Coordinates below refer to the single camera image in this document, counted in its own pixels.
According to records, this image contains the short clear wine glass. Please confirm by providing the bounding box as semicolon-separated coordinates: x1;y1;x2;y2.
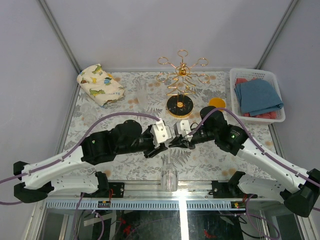
160;149;179;192

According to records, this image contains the blue folded cloth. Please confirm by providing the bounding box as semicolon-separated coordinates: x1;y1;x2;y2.
234;78;285;117

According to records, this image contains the red cloth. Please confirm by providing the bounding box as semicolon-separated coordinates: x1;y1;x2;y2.
234;77;279;120

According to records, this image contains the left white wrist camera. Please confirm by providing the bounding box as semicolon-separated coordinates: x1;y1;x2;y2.
150;118;172;147

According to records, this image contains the white plastic basket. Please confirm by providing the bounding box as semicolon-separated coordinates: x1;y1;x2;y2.
229;68;286;125

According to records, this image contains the tall clear flute glass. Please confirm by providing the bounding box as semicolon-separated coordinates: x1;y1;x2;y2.
136;79;148;110

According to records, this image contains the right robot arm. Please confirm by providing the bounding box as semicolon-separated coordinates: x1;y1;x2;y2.
169;106;320;218

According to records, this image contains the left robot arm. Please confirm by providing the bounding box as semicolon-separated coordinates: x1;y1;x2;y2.
13;119;172;204

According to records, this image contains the floral table mat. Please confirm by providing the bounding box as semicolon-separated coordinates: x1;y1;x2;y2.
64;71;270;181

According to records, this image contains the clear glass near left edge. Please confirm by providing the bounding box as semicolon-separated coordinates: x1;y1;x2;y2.
80;103;97;125

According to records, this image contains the gold wine glass rack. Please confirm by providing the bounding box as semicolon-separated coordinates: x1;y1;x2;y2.
156;49;210;119

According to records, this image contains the aluminium front rail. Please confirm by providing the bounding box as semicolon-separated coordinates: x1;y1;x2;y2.
37;179;307;211

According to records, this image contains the yellow plastic goblet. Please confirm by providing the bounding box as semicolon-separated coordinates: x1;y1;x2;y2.
208;97;226;112

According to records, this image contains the dinosaur print cloth bag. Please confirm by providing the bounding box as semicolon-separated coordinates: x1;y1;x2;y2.
76;63;125;106

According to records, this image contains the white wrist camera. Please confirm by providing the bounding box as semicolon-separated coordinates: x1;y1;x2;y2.
150;118;172;147
174;120;193;139

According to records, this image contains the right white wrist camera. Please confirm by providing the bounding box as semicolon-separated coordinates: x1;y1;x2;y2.
174;120;193;139

